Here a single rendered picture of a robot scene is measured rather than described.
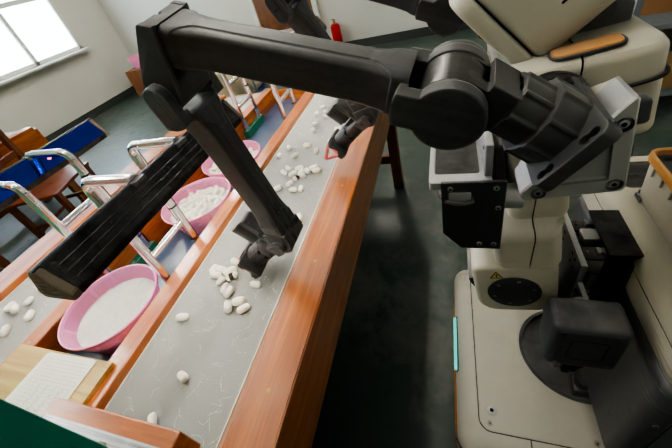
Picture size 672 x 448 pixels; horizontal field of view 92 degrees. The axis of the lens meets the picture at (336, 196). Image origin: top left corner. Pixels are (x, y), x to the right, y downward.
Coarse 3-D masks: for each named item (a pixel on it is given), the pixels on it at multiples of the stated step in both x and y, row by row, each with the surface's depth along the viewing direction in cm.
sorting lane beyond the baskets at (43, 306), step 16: (240, 96) 214; (256, 96) 206; (16, 288) 110; (32, 288) 108; (0, 304) 106; (32, 304) 102; (48, 304) 100; (0, 320) 100; (16, 320) 98; (32, 320) 97; (0, 336) 95; (16, 336) 93; (0, 352) 90
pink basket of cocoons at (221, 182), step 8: (192, 184) 132; (200, 184) 133; (208, 184) 134; (216, 184) 133; (224, 184) 130; (176, 192) 129; (184, 192) 131; (176, 200) 129; (224, 200) 118; (216, 208) 115; (168, 216) 123; (200, 216) 113; (208, 216) 115; (192, 224) 114; (200, 232) 119
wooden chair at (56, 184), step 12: (0, 132) 242; (12, 144) 249; (12, 156) 248; (0, 168) 237; (72, 168) 262; (48, 180) 254; (60, 180) 248; (72, 180) 247; (36, 192) 241; (48, 192) 236; (60, 192) 235; (12, 204) 235; (24, 204) 234; (72, 204) 243; (24, 216) 245; (36, 228) 250
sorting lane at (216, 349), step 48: (288, 144) 145; (288, 192) 117; (240, 240) 103; (192, 288) 92; (240, 288) 87; (192, 336) 79; (240, 336) 76; (144, 384) 73; (192, 384) 70; (240, 384) 68; (192, 432) 63
